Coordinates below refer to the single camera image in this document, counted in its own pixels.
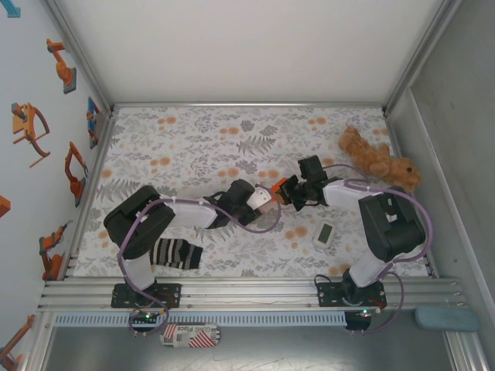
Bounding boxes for white digital timer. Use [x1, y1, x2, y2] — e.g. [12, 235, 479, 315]
[312, 223, 336, 249]

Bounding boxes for black white striped sock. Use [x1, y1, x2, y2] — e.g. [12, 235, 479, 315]
[149, 238, 204, 271]

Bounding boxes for brown teddy bear plush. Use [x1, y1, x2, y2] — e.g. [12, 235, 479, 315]
[338, 125, 423, 192]

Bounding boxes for floral print tablecloth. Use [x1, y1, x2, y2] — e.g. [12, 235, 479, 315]
[73, 106, 431, 278]

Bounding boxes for red white printed package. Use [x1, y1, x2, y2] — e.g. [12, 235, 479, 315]
[159, 323, 223, 349]

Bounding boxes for blue-grey oval pad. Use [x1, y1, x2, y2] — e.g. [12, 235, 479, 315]
[415, 306, 480, 332]

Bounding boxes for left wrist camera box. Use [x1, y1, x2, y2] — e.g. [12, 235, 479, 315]
[247, 184, 274, 214]

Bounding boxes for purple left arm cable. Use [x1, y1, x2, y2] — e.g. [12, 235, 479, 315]
[118, 195, 282, 338]

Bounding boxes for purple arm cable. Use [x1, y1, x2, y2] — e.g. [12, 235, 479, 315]
[118, 195, 282, 338]
[323, 164, 431, 335]

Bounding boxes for wide aluminium base rail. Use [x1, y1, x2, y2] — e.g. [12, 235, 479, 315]
[37, 274, 467, 313]

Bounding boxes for thin aluminium frame rail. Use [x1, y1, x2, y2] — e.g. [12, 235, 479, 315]
[111, 101, 387, 110]

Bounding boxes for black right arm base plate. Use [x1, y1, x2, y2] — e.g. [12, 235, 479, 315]
[316, 281, 387, 308]

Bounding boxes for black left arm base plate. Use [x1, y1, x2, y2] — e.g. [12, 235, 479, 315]
[111, 283, 183, 309]

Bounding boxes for slotted grey cable duct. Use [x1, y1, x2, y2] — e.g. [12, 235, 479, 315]
[53, 311, 348, 328]

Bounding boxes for aluminium table side rail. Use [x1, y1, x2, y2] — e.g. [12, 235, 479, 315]
[61, 110, 116, 280]
[384, 111, 441, 279]

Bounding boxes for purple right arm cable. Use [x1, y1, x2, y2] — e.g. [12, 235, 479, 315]
[323, 164, 431, 335]

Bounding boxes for blue orange machine wall sticker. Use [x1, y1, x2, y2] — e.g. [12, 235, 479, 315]
[85, 96, 102, 150]

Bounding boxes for aluminium frame post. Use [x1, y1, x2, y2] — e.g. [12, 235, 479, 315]
[43, 0, 116, 113]
[381, 0, 465, 117]

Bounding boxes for orange grey gripper wall sticker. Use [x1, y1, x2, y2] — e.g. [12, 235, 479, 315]
[10, 102, 52, 168]

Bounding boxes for blue shape wall sticker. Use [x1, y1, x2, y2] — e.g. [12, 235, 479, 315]
[0, 0, 22, 19]

